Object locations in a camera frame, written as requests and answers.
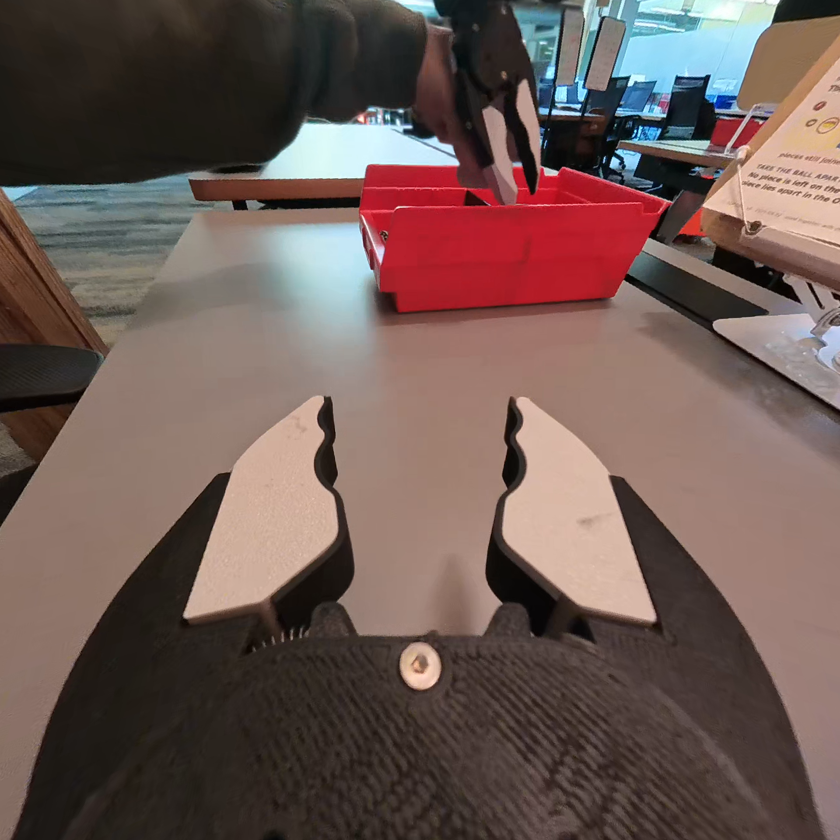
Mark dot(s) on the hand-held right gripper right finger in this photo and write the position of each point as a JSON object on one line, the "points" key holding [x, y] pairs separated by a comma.
{"points": [[571, 525]]}

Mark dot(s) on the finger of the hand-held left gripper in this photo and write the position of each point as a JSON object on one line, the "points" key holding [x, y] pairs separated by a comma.
{"points": [[497, 148], [529, 131]]}

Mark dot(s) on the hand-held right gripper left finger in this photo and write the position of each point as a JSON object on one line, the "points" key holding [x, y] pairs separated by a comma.
{"points": [[269, 518]]}

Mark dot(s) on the red plastic bin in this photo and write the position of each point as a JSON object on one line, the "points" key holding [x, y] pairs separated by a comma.
{"points": [[499, 262]]}

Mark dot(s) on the person's left forearm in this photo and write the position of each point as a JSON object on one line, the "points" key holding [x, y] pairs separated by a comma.
{"points": [[164, 79]]}

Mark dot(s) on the person's left hand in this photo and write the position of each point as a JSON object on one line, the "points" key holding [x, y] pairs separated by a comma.
{"points": [[434, 88]]}

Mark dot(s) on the black office chair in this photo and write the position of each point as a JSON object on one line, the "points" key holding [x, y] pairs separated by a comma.
{"points": [[39, 374], [600, 124], [686, 105]]}

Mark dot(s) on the white standing board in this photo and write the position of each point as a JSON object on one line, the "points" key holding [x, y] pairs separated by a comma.
{"points": [[605, 52], [569, 46]]}

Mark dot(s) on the wooden background desk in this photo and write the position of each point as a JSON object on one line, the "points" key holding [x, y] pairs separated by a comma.
{"points": [[676, 151]]}

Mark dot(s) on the wood-edged grey table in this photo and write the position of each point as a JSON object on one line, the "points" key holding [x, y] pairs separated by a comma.
{"points": [[328, 164]]}

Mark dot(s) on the small red bin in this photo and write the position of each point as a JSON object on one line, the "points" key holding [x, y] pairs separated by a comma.
{"points": [[732, 128]]}

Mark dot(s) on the clear acrylic stand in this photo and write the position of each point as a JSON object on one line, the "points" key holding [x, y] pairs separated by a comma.
{"points": [[745, 128]]}

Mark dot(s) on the instruction sheet clipboard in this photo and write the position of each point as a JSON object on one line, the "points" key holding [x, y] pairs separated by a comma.
{"points": [[787, 177]]}

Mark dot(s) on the tan rounded board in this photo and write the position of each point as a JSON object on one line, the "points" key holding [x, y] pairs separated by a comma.
{"points": [[787, 65]]}

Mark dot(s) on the metal clipboard stand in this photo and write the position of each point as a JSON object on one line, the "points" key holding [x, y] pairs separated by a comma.
{"points": [[781, 341]]}

